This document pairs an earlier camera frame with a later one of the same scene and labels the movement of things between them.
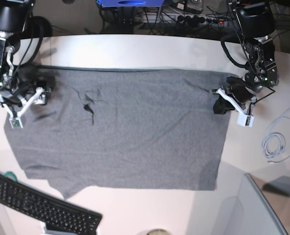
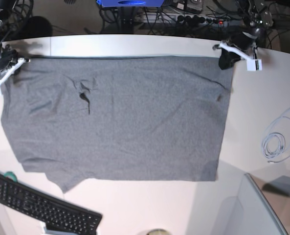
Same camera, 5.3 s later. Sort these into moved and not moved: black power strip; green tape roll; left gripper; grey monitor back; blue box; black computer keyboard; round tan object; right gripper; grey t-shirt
Moved: grey t-shirt; right gripper; left gripper
Not moved: black power strip; blue box; green tape roll; black computer keyboard; grey monitor back; round tan object
